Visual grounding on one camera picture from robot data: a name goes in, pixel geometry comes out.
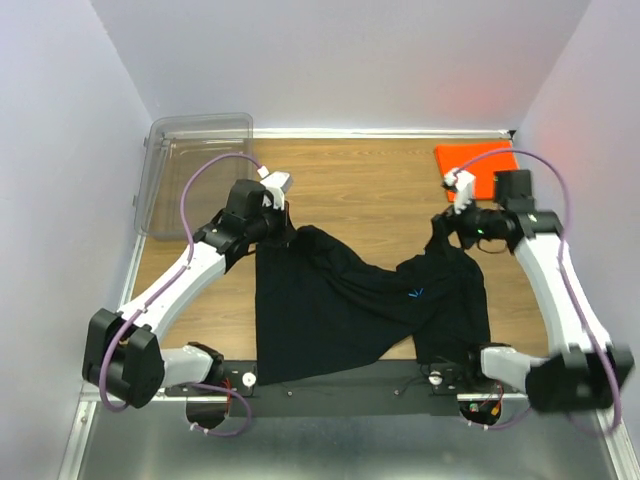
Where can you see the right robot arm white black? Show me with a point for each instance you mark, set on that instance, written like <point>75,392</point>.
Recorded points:
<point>584,370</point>

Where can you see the black t-shirt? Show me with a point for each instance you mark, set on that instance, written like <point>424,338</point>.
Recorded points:
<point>320,308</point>

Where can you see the clear plastic bin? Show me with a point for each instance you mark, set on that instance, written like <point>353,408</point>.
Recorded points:
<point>191,162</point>

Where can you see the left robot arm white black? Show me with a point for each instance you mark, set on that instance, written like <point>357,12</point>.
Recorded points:
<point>123,357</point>

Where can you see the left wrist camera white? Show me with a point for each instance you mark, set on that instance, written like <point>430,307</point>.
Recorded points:
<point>276,185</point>

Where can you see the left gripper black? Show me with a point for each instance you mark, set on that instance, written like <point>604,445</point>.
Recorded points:
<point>287,232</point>

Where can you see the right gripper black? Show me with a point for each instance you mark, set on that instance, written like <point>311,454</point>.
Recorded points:
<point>444,223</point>

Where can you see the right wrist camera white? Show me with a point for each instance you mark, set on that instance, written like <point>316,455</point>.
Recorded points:
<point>462,184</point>

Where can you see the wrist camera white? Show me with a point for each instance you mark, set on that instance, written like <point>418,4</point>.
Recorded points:
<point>462,184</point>
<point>276,185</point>

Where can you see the folded orange t-shirt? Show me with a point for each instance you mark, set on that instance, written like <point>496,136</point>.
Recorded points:
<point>450,156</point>

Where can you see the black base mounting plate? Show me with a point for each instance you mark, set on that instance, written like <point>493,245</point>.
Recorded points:
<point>384,388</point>

